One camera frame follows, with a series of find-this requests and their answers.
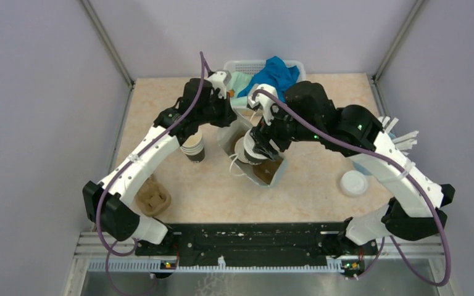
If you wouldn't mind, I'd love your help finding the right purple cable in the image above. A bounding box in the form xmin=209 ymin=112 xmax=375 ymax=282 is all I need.
xmin=252 ymin=89 xmax=452 ymax=287

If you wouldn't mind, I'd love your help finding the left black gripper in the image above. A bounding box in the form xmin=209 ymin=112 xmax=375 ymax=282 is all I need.
xmin=196 ymin=89 xmax=237 ymax=128

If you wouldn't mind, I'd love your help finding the mint green cloth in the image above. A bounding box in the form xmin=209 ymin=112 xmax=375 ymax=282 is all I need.
xmin=228 ymin=72 xmax=253 ymax=109

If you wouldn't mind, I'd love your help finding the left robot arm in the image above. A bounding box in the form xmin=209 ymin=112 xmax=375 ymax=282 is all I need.
xmin=83 ymin=70 xmax=236 ymax=255

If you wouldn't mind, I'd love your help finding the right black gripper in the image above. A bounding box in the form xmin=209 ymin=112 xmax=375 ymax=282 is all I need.
xmin=249 ymin=100 xmax=321 ymax=161

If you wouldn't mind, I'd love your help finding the brown cardboard cup carrier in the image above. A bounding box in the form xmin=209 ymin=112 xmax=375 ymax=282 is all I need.
xmin=135 ymin=175 xmax=172 ymax=217

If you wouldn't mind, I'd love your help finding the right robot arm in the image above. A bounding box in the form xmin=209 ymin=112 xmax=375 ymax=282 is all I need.
xmin=245 ymin=81 xmax=455 ymax=254

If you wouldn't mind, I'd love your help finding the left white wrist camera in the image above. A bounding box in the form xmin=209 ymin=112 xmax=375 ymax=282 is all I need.
xmin=207 ymin=70 xmax=231 ymax=99

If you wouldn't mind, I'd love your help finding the white lid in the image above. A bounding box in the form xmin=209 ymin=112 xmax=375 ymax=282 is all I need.
xmin=244 ymin=139 xmax=280 ymax=165
xmin=234 ymin=137 xmax=247 ymax=163

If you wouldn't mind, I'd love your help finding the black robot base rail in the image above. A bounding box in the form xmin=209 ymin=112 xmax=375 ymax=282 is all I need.
xmin=75 ymin=220 xmax=446 ymax=274

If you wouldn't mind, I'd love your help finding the pale blue paper bag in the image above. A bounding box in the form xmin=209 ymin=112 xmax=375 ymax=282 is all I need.
xmin=217 ymin=110 xmax=288 ymax=187

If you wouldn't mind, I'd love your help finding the stack of paper cups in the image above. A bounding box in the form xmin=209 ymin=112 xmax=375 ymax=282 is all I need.
xmin=180 ymin=131 xmax=206 ymax=163

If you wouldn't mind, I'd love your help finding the stack of white lids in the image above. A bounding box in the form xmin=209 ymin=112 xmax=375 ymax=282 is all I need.
xmin=339 ymin=170 xmax=369 ymax=197

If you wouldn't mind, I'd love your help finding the blue cloth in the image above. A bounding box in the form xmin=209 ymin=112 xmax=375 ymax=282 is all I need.
xmin=237 ymin=56 xmax=301 ymax=102

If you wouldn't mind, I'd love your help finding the blue straw holder cup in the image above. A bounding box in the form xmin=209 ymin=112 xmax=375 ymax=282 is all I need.
xmin=352 ymin=162 xmax=372 ymax=176

